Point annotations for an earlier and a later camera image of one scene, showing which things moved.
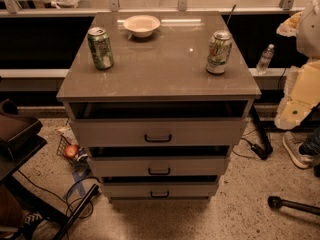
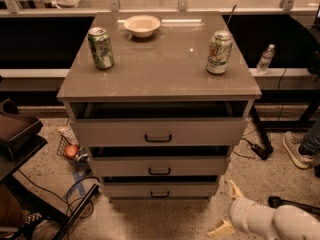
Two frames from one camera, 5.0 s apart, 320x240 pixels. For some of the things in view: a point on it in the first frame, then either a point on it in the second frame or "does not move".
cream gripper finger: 289,27 → 238,193
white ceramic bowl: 141,26 does not move
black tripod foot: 276,202 does not move
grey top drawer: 158,124 does not move
